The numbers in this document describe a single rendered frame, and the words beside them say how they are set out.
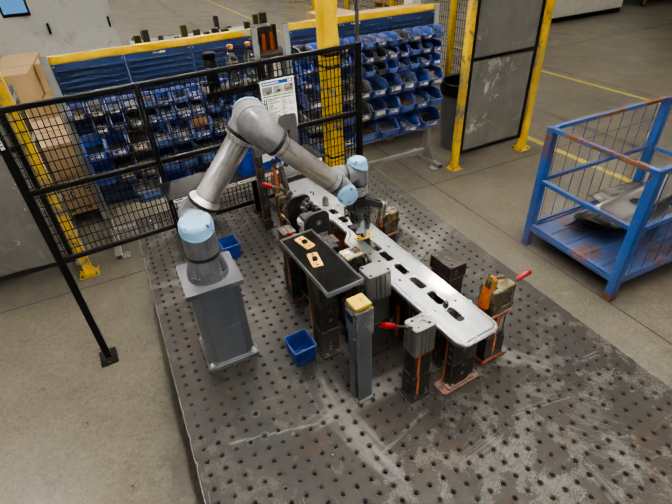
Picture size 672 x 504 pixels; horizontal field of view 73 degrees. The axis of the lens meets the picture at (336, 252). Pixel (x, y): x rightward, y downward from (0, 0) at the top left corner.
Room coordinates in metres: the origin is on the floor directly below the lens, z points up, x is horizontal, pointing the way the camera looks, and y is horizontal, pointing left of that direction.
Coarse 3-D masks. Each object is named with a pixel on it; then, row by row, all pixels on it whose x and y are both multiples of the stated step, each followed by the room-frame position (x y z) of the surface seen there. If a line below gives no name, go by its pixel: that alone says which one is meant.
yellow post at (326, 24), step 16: (320, 0) 2.79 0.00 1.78; (336, 0) 2.82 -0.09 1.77; (320, 16) 2.80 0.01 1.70; (336, 16) 2.83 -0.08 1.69; (320, 32) 2.81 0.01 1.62; (336, 32) 2.82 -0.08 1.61; (320, 48) 2.82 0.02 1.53; (320, 64) 2.84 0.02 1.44; (336, 64) 2.81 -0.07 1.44; (336, 80) 2.81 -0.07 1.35; (336, 96) 2.80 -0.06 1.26; (336, 128) 2.80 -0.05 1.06; (336, 144) 2.80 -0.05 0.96; (336, 160) 2.79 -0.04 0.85
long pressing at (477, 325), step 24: (312, 192) 2.09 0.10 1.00; (336, 216) 1.84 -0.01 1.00; (384, 240) 1.61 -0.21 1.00; (408, 264) 1.44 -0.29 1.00; (408, 288) 1.29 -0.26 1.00; (432, 288) 1.28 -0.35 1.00; (432, 312) 1.16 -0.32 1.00; (480, 312) 1.14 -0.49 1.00; (456, 336) 1.04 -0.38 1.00; (480, 336) 1.03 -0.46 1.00
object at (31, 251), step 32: (0, 96) 2.81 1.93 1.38; (0, 128) 2.80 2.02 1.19; (0, 160) 2.77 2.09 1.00; (32, 160) 2.81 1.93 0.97; (0, 192) 2.74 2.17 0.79; (0, 224) 2.71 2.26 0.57; (32, 224) 2.78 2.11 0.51; (64, 224) 2.82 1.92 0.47; (0, 256) 2.67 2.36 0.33; (32, 256) 2.74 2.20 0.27; (64, 256) 2.82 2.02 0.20
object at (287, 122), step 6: (288, 114) 2.31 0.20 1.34; (294, 114) 2.32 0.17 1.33; (282, 120) 2.29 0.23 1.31; (288, 120) 2.31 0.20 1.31; (294, 120) 2.32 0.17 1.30; (282, 126) 2.29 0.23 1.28; (288, 126) 2.31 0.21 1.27; (294, 126) 2.32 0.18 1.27; (294, 132) 2.32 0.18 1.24; (294, 138) 2.32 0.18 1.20; (282, 162) 2.28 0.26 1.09; (288, 168) 2.29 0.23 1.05; (288, 174) 2.29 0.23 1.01; (294, 174) 2.31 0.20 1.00
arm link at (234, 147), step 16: (240, 112) 1.47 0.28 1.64; (224, 144) 1.49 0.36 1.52; (240, 144) 1.48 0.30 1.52; (224, 160) 1.47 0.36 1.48; (240, 160) 1.49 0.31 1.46; (208, 176) 1.47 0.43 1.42; (224, 176) 1.46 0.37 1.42; (192, 192) 1.47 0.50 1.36; (208, 192) 1.44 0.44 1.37; (192, 208) 1.42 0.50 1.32; (208, 208) 1.42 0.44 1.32
